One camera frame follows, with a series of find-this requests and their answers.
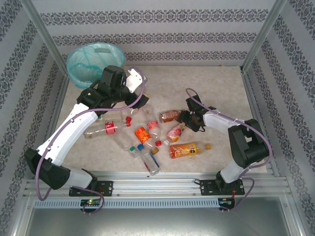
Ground brown label drink bottle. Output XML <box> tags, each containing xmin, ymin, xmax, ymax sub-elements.
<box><xmin>158</xmin><ymin>109</ymin><xmax>184</xmax><ymax>123</ymax></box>

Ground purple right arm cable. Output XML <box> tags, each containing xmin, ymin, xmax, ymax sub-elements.
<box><xmin>185</xmin><ymin>88</ymin><xmax>273</xmax><ymax>212</ymax></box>

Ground clear bottle blue cap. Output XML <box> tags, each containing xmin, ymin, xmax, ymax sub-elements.
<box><xmin>137</xmin><ymin>144</ymin><xmax>162</xmax><ymax>177</ymax></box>

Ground aluminium side rail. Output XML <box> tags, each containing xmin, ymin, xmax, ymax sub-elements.
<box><xmin>33</xmin><ymin>75</ymin><xmax>71</xmax><ymax>180</ymax></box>
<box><xmin>241</xmin><ymin>66</ymin><xmax>281</xmax><ymax>177</ymax></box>

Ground clear bottle green cap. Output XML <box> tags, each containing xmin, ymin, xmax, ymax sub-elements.
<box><xmin>115</xmin><ymin>127</ymin><xmax>141</xmax><ymax>158</ymax></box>

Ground pink yoghurt drink bottle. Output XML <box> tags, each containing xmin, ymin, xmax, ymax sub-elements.
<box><xmin>163</xmin><ymin>121</ymin><xmax>188</xmax><ymax>145</ymax></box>

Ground clear bottle small red label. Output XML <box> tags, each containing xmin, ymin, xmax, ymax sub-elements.
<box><xmin>84</xmin><ymin>119</ymin><xmax>132</xmax><ymax>140</ymax></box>

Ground white slotted cable duct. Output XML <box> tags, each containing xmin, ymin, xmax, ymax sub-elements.
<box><xmin>32</xmin><ymin>198</ymin><xmax>220</xmax><ymax>209</ymax></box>

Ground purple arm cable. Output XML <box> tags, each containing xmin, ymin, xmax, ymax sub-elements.
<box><xmin>185</xmin><ymin>88</ymin><xmax>273</xmax><ymax>212</ymax></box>
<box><xmin>35</xmin><ymin>66</ymin><xmax>146</xmax><ymax>215</ymax></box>

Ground wide aluminium mounting rail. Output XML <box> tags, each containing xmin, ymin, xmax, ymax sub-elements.
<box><xmin>23</xmin><ymin>172</ymin><xmax>290</xmax><ymax>199</ymax></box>

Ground grey metal sheet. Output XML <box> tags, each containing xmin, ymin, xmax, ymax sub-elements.
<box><xmin>24</xmin><ymin>207</ymin><xmax>300</xmax><ymax>236</ymax></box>

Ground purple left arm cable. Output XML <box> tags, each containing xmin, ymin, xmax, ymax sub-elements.
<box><xmin>35</xmin><ymin>66</ymin><xmax>146</xmax><ymax>215</ymax></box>

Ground square clear bottle green band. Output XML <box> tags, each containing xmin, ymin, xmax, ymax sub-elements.
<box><xmin>96</xmin><ymin>112</ymin><xmax>125</xmax><ymax>123</ymax></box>

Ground clear bottle orange label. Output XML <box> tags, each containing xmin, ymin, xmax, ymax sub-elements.
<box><xmin>134</xmin><ymin>125</ymin><xmax>159</xmax><ymax>155</ymax></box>

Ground aluminium frame post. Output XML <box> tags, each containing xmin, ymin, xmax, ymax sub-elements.
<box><xmin>21</xmin><ymin>0</ymin><xmax>68</xmax><ymax>79</ymax></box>
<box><xmin>242</xmin><ymin>0</ymin><xmax>287</xmax><ymax>72</ymax></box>

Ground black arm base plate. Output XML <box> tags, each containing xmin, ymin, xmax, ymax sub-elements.
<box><xmin>199</xmin><ymin>178</ymin><xmax>246</xmax><ymax>197</ymax></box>
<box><xmin>68</xmin><ymin>180</ymin><xmax>114</xmax><ymax>197</ymax></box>

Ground white bin with blue bag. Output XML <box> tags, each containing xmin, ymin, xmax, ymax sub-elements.
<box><xmin>66</xmin><ymin>42</ymin><xmax>126</xmax><ymax>89</ymax></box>

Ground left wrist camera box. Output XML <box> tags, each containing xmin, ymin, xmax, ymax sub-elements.
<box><xmin>126</xmin><ymin>67</ymin><xmax>145</xmax><ymax>94</ymax></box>

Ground orange juice bottle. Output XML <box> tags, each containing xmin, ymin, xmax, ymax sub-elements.
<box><xmin>169</xmin><ymin>141</ymin><xmax>212</xmax><ymax>160</ymax></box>

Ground clear bottle pink label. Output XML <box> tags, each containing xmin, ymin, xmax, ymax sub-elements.
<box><xmin>146</xmin><ymin>119</ymin><xmax>163</xmax><ymax>148</ymax></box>

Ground clear unlabelled plastic bottle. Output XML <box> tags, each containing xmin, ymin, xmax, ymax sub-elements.
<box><xmin>142</xmin><ymin>103</ymin><xmax>158</xmax><ymax>123</ymax></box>

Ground small circuit board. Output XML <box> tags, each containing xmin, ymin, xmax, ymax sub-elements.
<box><xmin>80</xmin><ymin>199</ymin><xmax>102</xmax><ymax>207</ymax></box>
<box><xmin>218</xmin><ymin>198</ymin><xmax>236</xmax><ymax>207</ymax></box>

